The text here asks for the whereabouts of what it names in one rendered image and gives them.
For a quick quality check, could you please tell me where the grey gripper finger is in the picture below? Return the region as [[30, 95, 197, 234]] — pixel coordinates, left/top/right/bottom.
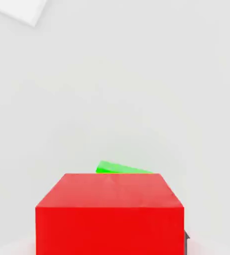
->
[[184, 229, 202, 255]]

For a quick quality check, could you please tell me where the small red cube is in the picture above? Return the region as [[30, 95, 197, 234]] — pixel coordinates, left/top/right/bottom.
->
[[35, 173, 185, 255]]

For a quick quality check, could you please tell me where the small green cube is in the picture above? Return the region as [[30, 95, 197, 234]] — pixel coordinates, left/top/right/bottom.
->
[[95, 160, 154, 174]]

